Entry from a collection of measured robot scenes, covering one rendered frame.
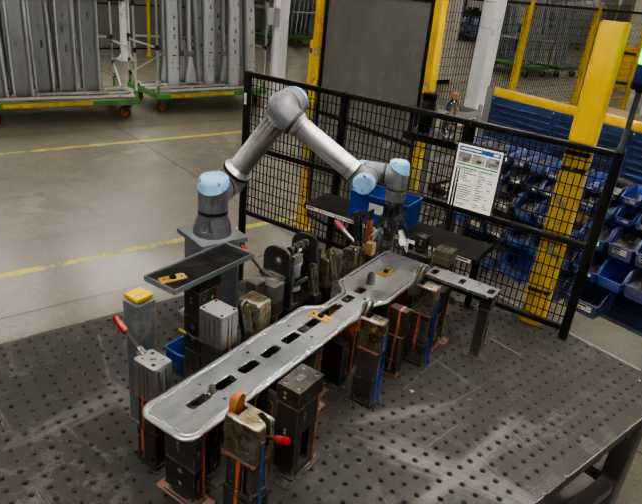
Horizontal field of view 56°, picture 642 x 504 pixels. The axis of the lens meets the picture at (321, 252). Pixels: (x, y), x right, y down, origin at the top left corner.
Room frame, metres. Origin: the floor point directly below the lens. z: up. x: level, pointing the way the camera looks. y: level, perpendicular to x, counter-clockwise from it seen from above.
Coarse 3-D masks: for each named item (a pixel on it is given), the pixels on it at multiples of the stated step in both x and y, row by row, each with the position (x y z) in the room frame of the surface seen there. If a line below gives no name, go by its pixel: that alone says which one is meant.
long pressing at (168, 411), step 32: (384, 256) 2.31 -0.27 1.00; (352, 288) 2.00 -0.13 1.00; (384, 288) 2.02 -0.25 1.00; (288, 320) 1.72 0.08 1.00; (320, 320) 1.75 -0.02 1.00; (352, 320) 1.77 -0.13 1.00; (256, 352) 1.52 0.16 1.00; (288, 352) 1.54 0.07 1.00; (192, 384) 1.34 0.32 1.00; (256, 384) 1.37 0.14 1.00; (160, 416) 1.20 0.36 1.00; (192, 416) 1.21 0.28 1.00; (224, 416) 1.23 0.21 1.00
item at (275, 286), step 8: (272, 280) 1.84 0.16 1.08; (280, 280) 1.85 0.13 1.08; (272, 288) 1.80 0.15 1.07; (280, 288) 1.82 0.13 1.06; (272, 296) 1.80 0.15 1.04; (280, 296) 1.83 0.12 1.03; (272, 304) 1.80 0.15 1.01; (280, 304) 1.83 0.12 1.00; (272, 312) 1.80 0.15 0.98; (280, 312) 1.84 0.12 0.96; (272, 320) 1.81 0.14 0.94
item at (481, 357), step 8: (496, 296) 2.09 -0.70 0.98; (480, 304) 2.08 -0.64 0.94; (488, 304) 2.06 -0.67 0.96; (480, 312) 2.08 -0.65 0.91; (488, 312) 2.06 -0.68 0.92; (480, 320) 2.08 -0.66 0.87; (488, 320) 2.08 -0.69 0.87; (480, 328) 2.07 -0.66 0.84; (472, 336) 2.09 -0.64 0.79; (480, 336) 2.07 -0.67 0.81; (472, 344) 2.08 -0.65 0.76; (480, 344) 2.06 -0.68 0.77; (464, 352) 2.10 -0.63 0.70; (472, 352) 2.08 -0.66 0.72; (480, 352) 2.10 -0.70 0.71; (480, 360) 2.05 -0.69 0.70
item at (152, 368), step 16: (144, 368) 1.32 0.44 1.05; (160, 368) 1.32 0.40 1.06; (144, 384) 1.33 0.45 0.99; (160, 384) 1.32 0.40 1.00; (144, 400) 1.32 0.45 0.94; (144, 432) 1.33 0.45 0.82; (160, 432) 1.33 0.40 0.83; (144, 448) 1.33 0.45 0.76; (160, 448) 1.32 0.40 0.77; (160, 464) 1.32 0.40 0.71
